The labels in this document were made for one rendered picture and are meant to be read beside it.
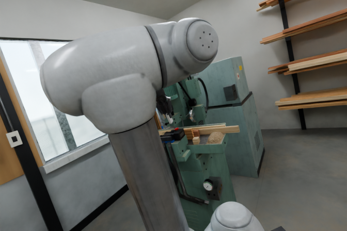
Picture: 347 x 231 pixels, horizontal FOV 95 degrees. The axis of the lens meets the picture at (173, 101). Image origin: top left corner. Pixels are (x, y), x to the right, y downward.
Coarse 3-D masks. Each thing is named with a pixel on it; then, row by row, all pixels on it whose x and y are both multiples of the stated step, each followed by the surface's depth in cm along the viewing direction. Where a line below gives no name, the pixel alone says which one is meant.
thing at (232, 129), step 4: (204, 128) 114; (208, 128) 112; (212, 128) 110; (216, 128) 108; (220, 128) 107; (224, 128) 106; (228, 128) 105; (232, 128) 103; (236, 128) 102; (164, 132) 132; (200, 132) 115; (204, 132) 113; (208, 132) 112; (212, 132) 110; (224, 132) 106; (228, 132) 105; (232, 132) 104; (236, 132) 103
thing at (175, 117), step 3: (174, 114) 126; (177, 114) 125; (180, 114) 130; (174, 117) 121; (177, 117) 125; (165, 120) 121; (174, 120) 120; (177, 120) 124; (180, 120) 128; (174, 123) 119; (177, 123) 123; (168, 126) 122
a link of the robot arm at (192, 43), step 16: (160, 32) 28; (176, 32) 26; (192, 32) 26; (208, 32) 27; (160, 48) 27; (176, 48) 26; (192, 48) 26; (208, 48) 27; (160, 64) 28; (176, 64) 29; (192, 64) 28; (208, 64) 29; (176, 80) 32
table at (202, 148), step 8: (200, 136) 113; (208, 136) 109; (224, 136) 102; (192, 144) 103; (200, 144) 100; (208, 144) 97; (216, 144) 94; (224, 144) 98; (192, 152) 103; (200, 152) 101; (208, 152) 98; (216, 152) 95; (184, 160) 96
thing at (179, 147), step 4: (184, 136) 105; (180, 140) 99; (184, 140) 103; (172, 144) 97; (176, 144) 96; (180, 144) 98; (184, 144) 102; (168, 148) 99; (172, 148) 98; (176, 148) 97; (180, 148) 97; (184, 148) 102; (168, 152) 100; (176, 152) 97; (180, 152) 96; (184, 152) 101; (176, 156) 98; (180, 156) 97
